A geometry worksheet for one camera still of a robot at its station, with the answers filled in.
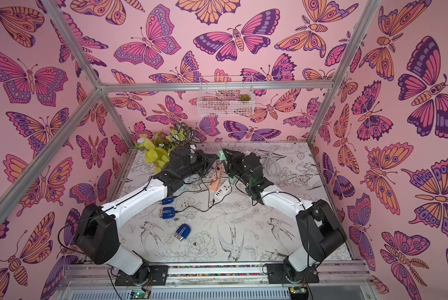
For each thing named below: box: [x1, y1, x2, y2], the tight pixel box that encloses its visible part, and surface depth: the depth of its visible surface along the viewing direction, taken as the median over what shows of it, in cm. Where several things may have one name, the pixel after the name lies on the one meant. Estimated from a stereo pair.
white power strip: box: [213, 180, 232, 201], surface depth 97 cm
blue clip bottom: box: [174, 223, 191, 242], surface depth 85 cm
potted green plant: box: [133, 122, 202, 174], surface depth 92 cm
